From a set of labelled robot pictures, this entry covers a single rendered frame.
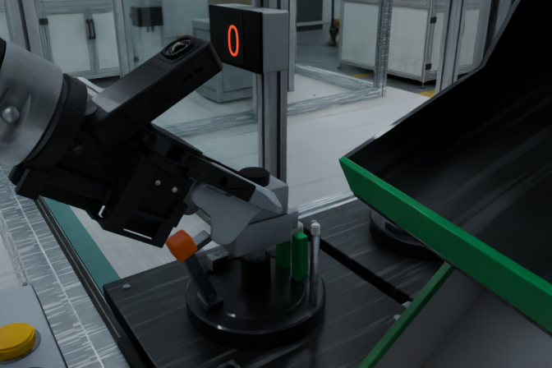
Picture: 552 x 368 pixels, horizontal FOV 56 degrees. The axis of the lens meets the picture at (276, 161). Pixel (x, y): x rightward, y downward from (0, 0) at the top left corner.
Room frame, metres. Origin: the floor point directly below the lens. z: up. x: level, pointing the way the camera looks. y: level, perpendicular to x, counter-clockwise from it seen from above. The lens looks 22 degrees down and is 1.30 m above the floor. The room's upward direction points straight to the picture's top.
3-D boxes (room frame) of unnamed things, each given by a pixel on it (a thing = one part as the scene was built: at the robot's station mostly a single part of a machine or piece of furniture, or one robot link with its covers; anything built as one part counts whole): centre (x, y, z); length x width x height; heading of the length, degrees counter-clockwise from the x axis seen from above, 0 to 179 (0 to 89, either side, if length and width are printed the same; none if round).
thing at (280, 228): (0.44, 0.01, 1.08); 0.08 x 0.04 x 0.07; 125
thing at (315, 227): (0.41, -0.04, 1.03); 0.01 x 0.01 x 0.08
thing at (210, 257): (0.47, 0.06, 1.00); 0.02 x 0.01 x 0.02; 125
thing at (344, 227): (0.58, -0.19, 1.01); 0.24 x 0.24 x 0.13; 35
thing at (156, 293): (0.44, 0.02, 0.96); 0.24 x 0.24 x 0.02; 35
